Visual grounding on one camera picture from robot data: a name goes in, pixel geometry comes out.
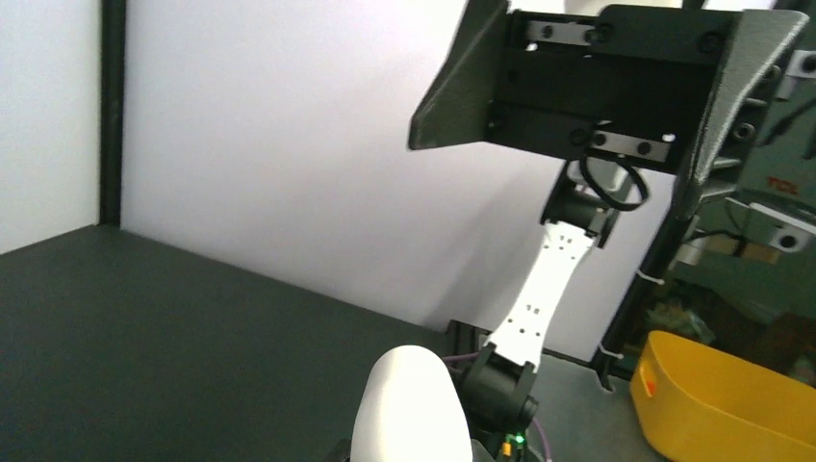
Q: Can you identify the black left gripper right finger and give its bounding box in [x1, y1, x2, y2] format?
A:
[471, 439, 495, 462]

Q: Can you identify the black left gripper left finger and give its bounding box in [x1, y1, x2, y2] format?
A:
[324, 439, 351, 462]

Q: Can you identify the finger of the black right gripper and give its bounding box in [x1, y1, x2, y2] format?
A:
[407, 0, 509, 150]
[672, 10, 809, 220]

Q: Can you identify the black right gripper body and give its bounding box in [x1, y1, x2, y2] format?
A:
[487, 5, 737, 174]

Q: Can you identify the white oval charging case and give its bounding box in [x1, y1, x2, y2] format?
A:
[350, 345, 473, 462]

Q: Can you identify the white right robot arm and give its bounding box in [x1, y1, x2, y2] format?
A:
[407, 1, 809, 449]

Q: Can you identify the yellow plastic bin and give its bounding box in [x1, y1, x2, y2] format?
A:
[629, 331, 815, 461]

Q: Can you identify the black frame rail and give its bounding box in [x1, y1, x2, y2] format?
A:
[590, 212, 699, 393]

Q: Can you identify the black corner post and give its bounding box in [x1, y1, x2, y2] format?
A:
[99, 0, 128, 227]

